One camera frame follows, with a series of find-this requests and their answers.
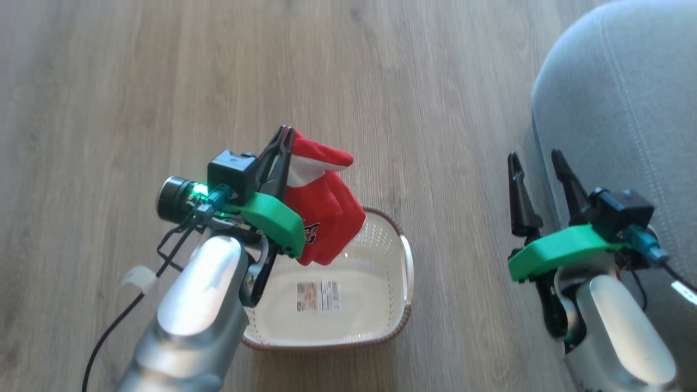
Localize red and white cloth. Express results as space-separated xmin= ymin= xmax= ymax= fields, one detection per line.
xmin=283 ymin=129 xmax=367 ymax=267

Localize printed basket label sticker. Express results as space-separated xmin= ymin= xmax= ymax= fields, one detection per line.
xmin=296 ymin=280 xmax=341 ymax=313

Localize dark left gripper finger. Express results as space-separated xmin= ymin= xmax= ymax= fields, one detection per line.
xmin=265 ymin=130 xmax=296 ymax=200
xmin=254 ymin=125 xmax=289 ymax=192

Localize grey fabric sofa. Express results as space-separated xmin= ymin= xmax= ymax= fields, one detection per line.
xmin=531 ymin=0 xmax=697 ymax=392

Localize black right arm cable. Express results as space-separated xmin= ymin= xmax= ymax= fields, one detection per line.
xmin=621 ymin=256 xmax=697 ymax=311

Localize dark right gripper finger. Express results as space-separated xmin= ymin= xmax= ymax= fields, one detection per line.
xmin=507 ymin=152 xmax=545 ymax=238
xmin=551 ymin=149 xmax=592 ymax=227

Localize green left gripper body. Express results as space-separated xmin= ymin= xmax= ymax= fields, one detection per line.
xmin=223 ymin=192 xmax=307 ymax=259

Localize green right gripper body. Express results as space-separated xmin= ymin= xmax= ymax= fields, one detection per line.
xmin=507 ymin=223 xmax=628 ymax=339

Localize white perforated laundry basket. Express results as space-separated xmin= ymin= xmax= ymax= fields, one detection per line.
xmin=241 ymin=206 xmax=415 ymax=351

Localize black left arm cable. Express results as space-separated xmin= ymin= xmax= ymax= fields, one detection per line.
xmin=81 ymin=215 xmax=216 ymax=392

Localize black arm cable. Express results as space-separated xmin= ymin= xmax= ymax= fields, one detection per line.
xmin=621 ymin=256 xmax=697 ymax=311
xmin=81 ymin=215 xmax=216 ymax=392

